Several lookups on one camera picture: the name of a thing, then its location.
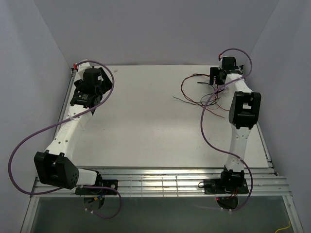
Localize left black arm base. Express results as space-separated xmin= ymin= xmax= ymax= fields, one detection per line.
xmin=75 ymin=179 xmax=119 ymax=211

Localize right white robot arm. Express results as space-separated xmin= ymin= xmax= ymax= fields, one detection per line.
xmin=205 ymin=56 xmax=261 ymax=195

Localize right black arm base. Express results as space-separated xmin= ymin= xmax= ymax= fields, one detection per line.
xmin=198 ymin=179 xmax=249 ymax=210

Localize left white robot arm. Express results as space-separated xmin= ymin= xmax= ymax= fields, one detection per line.
xmin=34 ymin=67 xmax=112 ymax=194

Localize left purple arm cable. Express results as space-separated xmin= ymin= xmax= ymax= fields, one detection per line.
xmin=9 ymin=60 xmax=122 ymax=219

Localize aluminium rail frame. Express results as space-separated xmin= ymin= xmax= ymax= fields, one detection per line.
xmin=20 ymin=67 xmax=304 ymax=233

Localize yellow wire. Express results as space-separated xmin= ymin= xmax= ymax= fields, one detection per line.
xmin=276 ymin=221 xmax=291 ymax=233

